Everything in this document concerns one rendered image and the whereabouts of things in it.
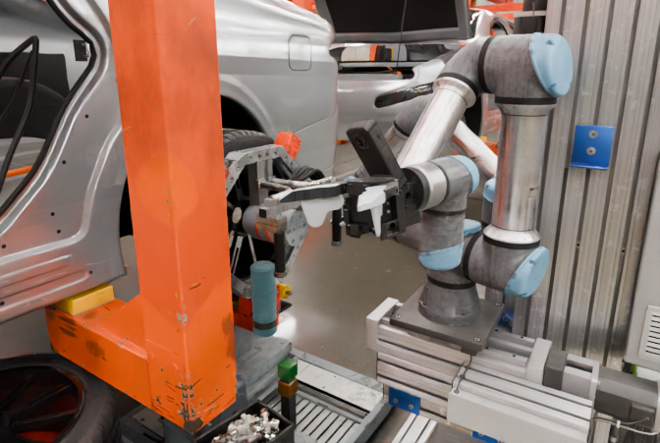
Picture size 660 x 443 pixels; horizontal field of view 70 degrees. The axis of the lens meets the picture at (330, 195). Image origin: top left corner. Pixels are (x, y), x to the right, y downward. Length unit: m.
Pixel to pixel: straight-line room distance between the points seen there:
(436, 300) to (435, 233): 0.38
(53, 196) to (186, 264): 0.55
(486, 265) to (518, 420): 0.31
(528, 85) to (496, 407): 0.65
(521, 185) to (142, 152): 0.80
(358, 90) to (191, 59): 3.10
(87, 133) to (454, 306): 1.14
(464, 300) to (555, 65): 0.55
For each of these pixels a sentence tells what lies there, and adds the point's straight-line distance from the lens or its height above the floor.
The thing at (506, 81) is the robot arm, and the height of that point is 1.38.
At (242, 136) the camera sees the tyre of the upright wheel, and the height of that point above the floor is 1.16.
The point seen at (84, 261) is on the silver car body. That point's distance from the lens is 1.62.
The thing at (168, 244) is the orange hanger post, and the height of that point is 1.02.
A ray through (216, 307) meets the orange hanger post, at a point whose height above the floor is 0.82.
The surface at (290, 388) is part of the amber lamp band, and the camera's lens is 1.33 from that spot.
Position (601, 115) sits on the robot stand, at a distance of 1.19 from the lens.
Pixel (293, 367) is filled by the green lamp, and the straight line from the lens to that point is 1.31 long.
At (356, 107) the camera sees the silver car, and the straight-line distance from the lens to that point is 4.11.
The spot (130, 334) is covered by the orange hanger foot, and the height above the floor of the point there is 0.71.
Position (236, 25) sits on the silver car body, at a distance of 1.94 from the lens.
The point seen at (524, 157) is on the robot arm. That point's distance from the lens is 1.02.
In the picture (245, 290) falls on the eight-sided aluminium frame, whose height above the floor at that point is 0.62.
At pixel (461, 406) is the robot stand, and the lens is 1.13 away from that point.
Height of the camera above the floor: 1.40
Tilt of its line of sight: 15 degrees down
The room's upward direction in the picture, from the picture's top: straight up
